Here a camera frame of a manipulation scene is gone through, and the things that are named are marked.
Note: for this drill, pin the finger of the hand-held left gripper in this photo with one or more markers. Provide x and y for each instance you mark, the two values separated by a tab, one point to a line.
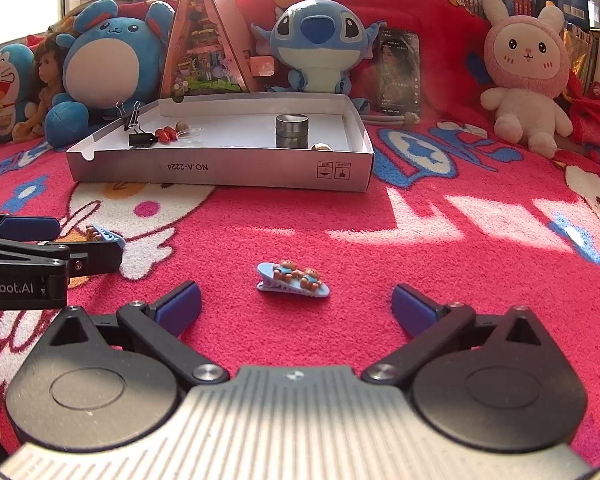
30	227
95	257

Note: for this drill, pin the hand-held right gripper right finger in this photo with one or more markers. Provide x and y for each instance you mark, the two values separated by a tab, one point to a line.
412	310

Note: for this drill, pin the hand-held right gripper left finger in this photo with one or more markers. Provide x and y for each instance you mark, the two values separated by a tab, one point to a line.
177	310

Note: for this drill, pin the blue bear hair clip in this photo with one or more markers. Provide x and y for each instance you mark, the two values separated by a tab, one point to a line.
290	280
105	235

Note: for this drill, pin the black binder clip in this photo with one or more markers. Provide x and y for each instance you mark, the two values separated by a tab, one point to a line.
132	119
142	140

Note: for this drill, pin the small red plastic piece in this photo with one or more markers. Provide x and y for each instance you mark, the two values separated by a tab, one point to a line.
161	133
172	135

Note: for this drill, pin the white cardboard box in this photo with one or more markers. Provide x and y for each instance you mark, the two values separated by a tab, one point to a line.
230	170

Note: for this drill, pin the small brown walnut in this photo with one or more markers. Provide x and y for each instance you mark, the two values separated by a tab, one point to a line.
181	125

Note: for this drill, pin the large brown walnut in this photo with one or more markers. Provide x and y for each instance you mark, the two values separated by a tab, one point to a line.
321	147

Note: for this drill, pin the pink cartoon printed blanket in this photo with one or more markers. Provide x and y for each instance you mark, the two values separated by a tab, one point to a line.
380	260

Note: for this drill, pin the blue robot cat plush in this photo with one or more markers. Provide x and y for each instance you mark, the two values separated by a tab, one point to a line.
5	80

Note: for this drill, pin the brown-haired doll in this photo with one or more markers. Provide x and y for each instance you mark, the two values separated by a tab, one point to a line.
50	70

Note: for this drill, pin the blue round mouse plush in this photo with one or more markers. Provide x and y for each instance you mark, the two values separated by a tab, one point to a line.
105	65

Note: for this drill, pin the pink triangular toy box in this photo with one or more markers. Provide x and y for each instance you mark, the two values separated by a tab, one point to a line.
205	50

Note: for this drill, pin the black smartphone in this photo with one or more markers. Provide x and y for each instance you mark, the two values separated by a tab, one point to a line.
400	70

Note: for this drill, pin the small pink box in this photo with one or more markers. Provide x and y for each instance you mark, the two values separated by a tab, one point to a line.
262	66

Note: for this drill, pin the blue alien plush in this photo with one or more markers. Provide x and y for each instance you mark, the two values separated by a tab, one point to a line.
315	60

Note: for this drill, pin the red crumpled cloth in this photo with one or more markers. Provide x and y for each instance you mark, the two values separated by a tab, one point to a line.
595	105

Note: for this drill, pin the pink rabbit plush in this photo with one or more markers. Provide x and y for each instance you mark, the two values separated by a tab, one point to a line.
525	50

